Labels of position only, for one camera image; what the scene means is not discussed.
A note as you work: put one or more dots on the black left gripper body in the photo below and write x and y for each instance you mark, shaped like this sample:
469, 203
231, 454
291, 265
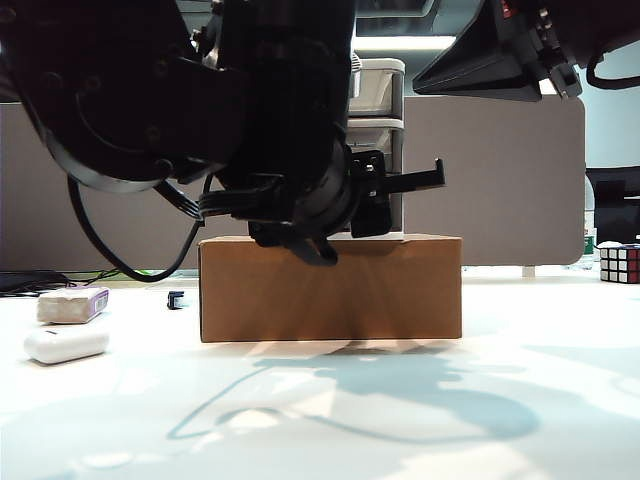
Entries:
372, 210

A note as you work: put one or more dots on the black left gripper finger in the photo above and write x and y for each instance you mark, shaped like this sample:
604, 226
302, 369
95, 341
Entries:
415, 181

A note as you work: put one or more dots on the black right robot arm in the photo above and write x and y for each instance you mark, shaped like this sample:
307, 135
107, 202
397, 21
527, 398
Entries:
490, 55

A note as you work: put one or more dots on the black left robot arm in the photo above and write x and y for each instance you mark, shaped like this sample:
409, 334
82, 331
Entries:
200, 100

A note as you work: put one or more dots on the white earphone case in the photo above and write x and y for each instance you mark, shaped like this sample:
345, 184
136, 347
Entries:
65, 346

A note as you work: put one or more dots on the grey desk partition panel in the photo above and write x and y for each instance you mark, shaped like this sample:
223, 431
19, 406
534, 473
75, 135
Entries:
500, 175

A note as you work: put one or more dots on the brown cardboard box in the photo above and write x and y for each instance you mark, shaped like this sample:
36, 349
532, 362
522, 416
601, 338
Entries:
350, 300

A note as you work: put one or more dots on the white ceiling light strip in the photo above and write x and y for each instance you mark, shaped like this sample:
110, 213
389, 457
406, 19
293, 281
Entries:
400, 42

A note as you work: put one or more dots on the white partition foot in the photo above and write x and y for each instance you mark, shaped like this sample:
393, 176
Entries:
528, 272

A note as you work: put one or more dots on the black office chair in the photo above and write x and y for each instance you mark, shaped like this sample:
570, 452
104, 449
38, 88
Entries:
615, 205

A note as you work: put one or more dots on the small black clip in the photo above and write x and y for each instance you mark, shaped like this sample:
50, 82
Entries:
175, 301

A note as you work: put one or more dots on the black Rubik's cube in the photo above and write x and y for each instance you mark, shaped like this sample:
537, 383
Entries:
620, 265

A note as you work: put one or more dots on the beige block purple label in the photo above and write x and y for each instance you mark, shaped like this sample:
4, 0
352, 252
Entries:
67, 306

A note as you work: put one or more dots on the white plastic drawer cabinet frame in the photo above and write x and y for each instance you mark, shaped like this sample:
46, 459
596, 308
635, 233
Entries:
398, 100

